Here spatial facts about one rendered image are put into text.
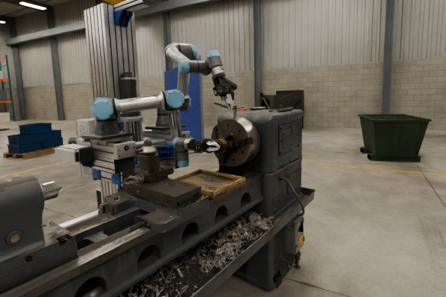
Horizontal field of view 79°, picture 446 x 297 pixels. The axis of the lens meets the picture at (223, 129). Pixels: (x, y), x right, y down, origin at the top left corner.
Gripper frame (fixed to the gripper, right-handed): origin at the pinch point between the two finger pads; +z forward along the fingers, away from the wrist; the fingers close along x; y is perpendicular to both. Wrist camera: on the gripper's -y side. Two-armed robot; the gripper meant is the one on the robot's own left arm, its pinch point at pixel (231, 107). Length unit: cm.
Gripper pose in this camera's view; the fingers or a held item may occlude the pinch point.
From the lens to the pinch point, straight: 158.8
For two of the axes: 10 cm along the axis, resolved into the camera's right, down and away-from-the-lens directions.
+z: 2.9, 9.5, -0.8
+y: -6.1, 1.2, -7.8
